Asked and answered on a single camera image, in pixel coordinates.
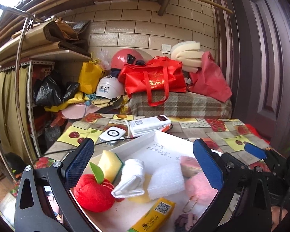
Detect white foam sheet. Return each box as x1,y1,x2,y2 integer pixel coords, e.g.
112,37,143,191
147,162,185,200

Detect white helmet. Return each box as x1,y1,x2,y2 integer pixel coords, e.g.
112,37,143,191
96,76,125,100

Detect white towel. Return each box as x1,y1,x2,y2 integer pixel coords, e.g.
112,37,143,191
111,159,145,199

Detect plaid covered box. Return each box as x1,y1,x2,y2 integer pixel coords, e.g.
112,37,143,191
122,92,232,118

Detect yellow green sponge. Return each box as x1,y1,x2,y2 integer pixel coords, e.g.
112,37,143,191
98,150,123,183

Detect red plush apple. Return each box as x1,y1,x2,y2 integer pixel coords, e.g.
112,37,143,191
73,162,115,213

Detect pink tissue pack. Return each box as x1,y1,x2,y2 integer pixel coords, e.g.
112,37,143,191
180,156,202,178

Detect pink plush ball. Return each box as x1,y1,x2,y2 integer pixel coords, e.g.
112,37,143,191
185,172,218,205

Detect dark red fabric bag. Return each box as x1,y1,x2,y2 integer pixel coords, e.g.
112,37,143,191
188,51,232,103

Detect yellow shopping bag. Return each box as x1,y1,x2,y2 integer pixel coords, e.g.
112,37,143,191
78,59,105,94

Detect fruit pattern tablecloth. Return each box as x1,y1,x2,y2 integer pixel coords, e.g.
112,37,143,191
0,113,271,232

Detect white round device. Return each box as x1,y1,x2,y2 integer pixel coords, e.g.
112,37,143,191
99,126,126,146

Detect red tote bag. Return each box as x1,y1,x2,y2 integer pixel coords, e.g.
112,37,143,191
118,57,186,107

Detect metal shelf rack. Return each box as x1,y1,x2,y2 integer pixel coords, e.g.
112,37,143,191
0,5,89,162

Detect yellow small box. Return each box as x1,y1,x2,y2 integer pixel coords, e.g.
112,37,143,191
128,197,176,232

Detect yellow green curtain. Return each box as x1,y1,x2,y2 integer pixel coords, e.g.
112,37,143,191
0,67,36,163

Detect white carton box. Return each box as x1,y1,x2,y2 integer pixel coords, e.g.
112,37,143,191
126,115,171,137

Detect blue grey pink scrunchies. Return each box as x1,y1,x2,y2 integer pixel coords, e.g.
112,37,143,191
174,213,198,232

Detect red plastic bag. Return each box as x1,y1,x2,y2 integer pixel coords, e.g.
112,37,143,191
245,124,270,144

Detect red helmet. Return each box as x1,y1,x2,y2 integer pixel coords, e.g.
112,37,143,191
110,48,144,70

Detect black plastic bag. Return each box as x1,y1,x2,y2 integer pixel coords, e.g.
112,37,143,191
35,75,80,106

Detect dark wooden door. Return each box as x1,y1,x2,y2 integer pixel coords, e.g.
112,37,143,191
214,0,290,151

